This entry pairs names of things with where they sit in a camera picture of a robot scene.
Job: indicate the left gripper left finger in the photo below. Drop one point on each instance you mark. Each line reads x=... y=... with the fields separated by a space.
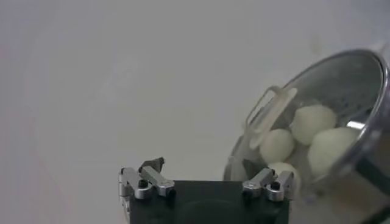
x=155 y=179

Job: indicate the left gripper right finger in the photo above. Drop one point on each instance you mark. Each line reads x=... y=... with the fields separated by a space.
x=259 y=182

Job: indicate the white steamed baozi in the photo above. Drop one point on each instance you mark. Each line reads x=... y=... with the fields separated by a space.
x=275 y=146
x=314 y=123
x=297 y=179
x=329 y=150

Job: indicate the stainless steel steamer basket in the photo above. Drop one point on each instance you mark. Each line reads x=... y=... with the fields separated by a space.
x=379 y=131

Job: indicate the cream electric cooker base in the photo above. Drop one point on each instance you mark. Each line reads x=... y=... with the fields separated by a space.
x=344 y=204

